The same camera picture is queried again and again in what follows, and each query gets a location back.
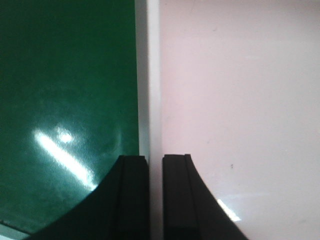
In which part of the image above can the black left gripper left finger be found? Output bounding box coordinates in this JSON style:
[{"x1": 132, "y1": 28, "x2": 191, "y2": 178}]
[{"x1": 28, "y1": 155, "x2": 150, "y2": 240}]

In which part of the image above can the pink plastic bin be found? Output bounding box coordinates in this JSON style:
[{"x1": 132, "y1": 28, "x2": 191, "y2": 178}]
[{"x1": 134, "y1": 0, "x2": 320, "y2": 240}]

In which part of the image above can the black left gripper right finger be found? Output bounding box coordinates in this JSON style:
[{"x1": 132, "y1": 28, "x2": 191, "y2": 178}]
[{"x1": 162, "y1": 154, "x2": 247, "y2": 240}]

